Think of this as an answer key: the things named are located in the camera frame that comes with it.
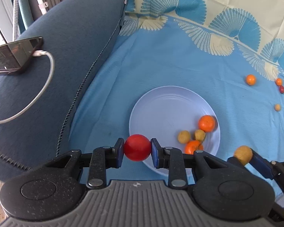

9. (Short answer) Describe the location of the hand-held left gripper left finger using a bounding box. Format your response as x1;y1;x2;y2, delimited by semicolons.
44;138;125;190

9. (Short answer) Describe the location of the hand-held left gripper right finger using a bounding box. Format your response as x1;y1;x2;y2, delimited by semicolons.
151;138;230;190

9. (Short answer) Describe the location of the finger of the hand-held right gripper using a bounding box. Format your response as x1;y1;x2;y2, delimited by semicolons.
227;156;249;171
250;148;284;182

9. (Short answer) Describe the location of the pale blue plate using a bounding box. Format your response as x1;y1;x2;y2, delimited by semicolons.
129;86;221;176

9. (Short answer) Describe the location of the blue cream printed sheet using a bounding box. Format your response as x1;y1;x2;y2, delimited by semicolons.
69;0;284;208

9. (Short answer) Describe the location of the black smartphone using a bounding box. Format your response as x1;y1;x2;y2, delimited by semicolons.
0;37;44;75

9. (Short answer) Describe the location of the teal curtain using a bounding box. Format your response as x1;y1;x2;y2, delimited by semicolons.
18;0;36;32

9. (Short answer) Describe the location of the white charging cable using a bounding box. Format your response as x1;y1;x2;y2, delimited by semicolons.
0;50;55;124

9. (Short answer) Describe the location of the woven steamer hose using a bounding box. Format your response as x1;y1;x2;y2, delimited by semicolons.
12;0;22;42

